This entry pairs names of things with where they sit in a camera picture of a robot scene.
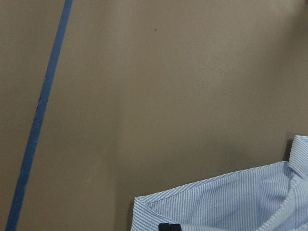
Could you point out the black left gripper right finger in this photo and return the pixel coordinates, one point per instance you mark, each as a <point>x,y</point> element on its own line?
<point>174,227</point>

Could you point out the light blue striped shirt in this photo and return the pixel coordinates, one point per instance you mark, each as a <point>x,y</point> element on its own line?
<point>267,198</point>

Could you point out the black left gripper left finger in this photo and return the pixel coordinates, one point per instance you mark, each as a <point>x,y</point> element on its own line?
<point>164,227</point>

